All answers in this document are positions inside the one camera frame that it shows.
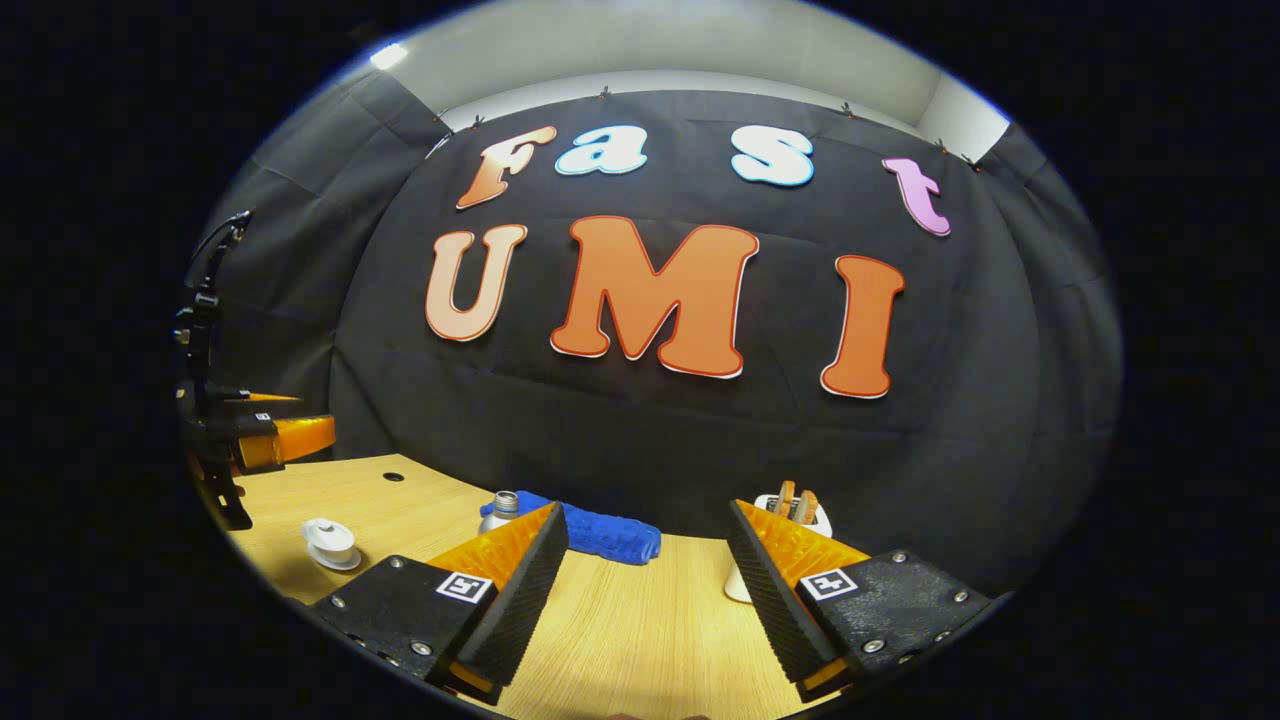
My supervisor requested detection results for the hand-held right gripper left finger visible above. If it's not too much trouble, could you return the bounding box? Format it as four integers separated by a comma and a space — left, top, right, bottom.
310, 500, 571, 707

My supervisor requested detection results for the white toaster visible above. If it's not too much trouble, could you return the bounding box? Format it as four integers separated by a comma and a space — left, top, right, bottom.
725, 493, 834, 604

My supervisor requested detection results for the silver water bottle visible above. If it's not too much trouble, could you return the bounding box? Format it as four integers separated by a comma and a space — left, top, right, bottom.
478, 490, 524, 534

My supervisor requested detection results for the blue towel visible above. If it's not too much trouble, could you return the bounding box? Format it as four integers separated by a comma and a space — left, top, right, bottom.
480, 490, 663, 566

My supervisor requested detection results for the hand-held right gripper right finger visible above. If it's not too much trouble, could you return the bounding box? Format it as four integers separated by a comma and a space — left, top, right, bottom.
725, 498, 996, 704

